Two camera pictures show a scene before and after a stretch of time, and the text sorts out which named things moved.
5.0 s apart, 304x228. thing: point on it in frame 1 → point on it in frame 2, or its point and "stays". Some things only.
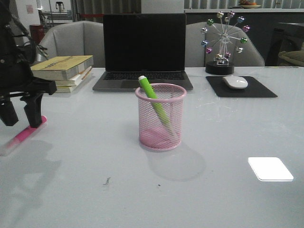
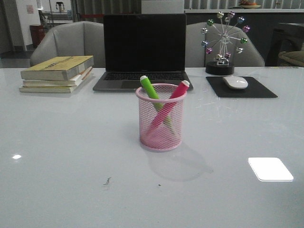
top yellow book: (61, 67) stays
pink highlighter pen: (25, 134) → (177, 94)
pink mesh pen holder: (160, 119) stays
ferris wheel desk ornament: (225, 36) stays
